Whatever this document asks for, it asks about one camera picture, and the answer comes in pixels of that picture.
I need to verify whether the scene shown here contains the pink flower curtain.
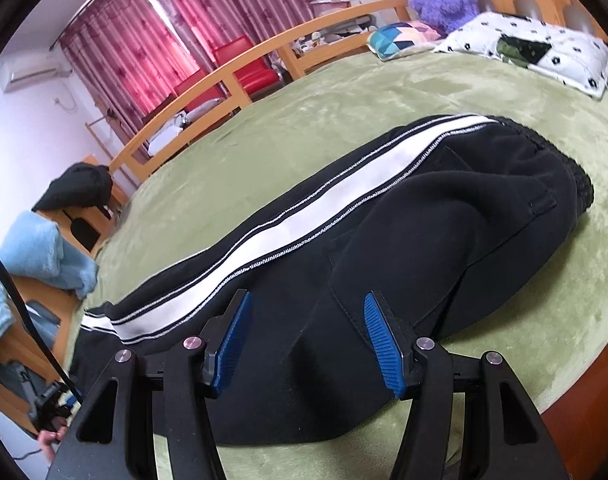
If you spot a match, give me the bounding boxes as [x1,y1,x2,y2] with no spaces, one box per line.
[136,0,330,68]
[59,0,210,133]

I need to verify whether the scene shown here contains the purple plush toy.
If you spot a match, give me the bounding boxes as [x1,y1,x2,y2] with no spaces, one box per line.
[409,0,480,36]

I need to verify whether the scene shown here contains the red chair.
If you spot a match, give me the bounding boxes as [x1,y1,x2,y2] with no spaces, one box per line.
[171,67,225,107]
[211,35,280,98]

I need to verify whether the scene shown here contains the dark wooden chair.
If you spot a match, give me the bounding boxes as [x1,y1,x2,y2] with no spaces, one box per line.
[141,92,180,123]

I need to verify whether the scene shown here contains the wooden bed with green blanket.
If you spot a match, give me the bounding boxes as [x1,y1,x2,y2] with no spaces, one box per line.
[0,0,608,441]

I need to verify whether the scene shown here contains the black pants with white stripe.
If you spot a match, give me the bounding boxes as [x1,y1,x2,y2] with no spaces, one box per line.
[64,114,596,448]

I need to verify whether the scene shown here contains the white air conditioner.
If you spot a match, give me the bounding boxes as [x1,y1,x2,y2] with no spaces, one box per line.
[4,55,67,93]

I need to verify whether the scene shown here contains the black cable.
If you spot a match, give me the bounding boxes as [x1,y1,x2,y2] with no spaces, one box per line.
[0,240,85,403]

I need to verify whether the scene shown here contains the green fleece blanket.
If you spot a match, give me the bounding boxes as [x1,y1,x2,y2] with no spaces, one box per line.
[64,42,608,480]

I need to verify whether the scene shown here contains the wooden clothes rack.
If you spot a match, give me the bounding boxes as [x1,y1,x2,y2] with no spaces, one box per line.
[86,115,135,161]

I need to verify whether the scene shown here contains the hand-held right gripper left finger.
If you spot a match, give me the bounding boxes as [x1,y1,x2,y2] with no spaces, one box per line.
[45,289,255,480]

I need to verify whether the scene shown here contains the geometric patterned pillow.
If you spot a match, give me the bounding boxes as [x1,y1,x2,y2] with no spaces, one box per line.
[366,20,447,63]

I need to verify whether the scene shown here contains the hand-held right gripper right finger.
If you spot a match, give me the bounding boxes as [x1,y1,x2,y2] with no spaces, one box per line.
[363,291,572,480]

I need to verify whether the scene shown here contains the person's left hand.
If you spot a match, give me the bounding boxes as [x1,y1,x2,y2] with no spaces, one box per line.
[36,414,70,461]

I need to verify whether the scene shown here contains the black garment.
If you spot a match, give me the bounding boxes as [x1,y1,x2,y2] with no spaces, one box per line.
[31,162,115,213]

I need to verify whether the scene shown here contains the white flower print pillow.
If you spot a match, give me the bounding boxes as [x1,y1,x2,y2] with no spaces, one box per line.
[433,11,608,98]

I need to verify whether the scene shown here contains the cluttered desk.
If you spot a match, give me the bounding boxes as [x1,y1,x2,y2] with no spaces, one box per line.
[291,0,380,56]

